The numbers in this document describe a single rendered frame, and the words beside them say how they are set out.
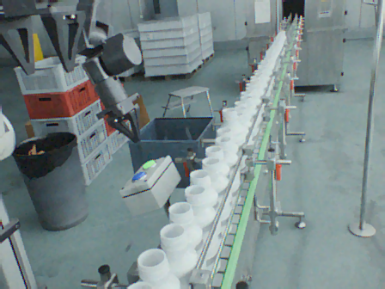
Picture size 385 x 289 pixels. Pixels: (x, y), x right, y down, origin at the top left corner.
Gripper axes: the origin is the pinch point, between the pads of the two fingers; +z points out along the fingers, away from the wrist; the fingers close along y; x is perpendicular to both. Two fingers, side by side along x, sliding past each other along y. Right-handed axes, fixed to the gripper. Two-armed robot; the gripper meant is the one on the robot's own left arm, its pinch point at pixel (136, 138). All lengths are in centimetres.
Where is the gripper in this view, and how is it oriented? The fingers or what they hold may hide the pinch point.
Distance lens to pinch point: 83.3
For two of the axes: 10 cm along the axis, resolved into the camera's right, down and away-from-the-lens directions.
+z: 4.4, 8.7, 2.4
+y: 2.9, -3.8, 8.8
